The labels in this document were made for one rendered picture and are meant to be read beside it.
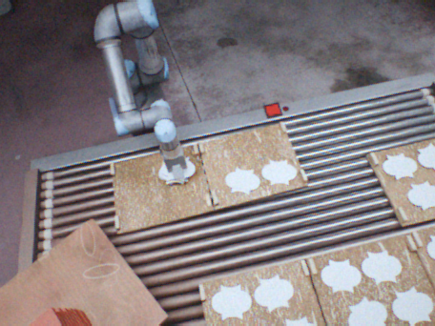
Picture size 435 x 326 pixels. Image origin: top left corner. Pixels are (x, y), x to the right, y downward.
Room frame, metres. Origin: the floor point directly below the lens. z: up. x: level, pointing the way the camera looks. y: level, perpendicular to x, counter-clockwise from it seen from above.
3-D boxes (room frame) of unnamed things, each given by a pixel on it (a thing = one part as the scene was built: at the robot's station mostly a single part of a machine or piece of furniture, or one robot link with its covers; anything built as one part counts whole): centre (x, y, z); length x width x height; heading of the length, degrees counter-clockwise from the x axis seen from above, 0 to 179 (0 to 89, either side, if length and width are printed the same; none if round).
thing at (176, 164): (0.85, 0.18, 1.08); 0.12 x 0.09 x 0.16; 6
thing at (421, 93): (1.07, -0.13, 0.90); 1.95 x 0.05 x 0.05; 94
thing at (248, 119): (1.14, -0.13, 0.89); 2.08 x 0.08 x 0.06; 94
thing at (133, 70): (1.37, 0.37, 1.10); 0.13 x 0.12 x 0.14; 97
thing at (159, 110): (0.97, 0.21, 1.24); 0.11 x 0.11 x 0.08; 7
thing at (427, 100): (1.02, -0.14, 0.90); 1.95 x 0.05 x 0.05; 94
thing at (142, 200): (0.84, 0.27, 0.93); 0.41 x 0.35 x 0.02; 95
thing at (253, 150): (0.88, -0.14, 0.93); 0.41 x 0.35 x 0.02; 96
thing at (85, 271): (0.33, 0.60, 1.03); 0.50 x 0.50 x 0.02; 34
